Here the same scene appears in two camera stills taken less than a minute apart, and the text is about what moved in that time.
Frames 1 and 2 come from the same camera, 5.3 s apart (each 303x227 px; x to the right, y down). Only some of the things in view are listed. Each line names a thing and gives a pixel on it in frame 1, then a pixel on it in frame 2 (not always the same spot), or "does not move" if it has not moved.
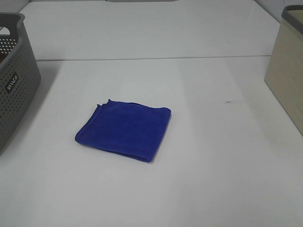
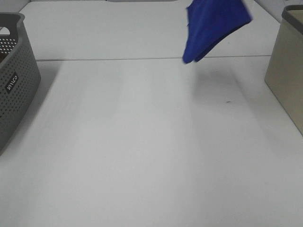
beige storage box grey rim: [284, 73] does not move
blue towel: [132, 130] → [208, 21]
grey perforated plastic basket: [20, 75] does not move
